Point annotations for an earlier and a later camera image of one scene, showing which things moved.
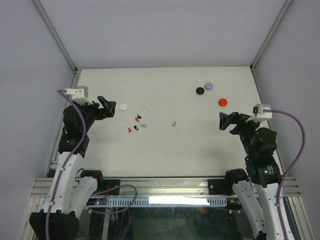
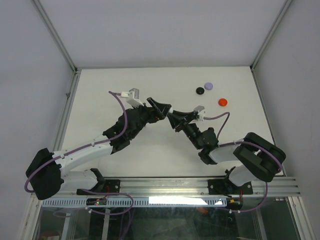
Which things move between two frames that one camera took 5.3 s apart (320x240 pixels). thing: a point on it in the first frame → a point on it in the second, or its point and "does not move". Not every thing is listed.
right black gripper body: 243,128 → 191,129
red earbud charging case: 222,102 does not move
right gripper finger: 226,120 → 177,118
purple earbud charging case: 208,86 does not move
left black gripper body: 91,112 → 147,116
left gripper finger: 109,106 → 162,108
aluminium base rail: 158,188 does not move
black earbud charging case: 200,90 does not move
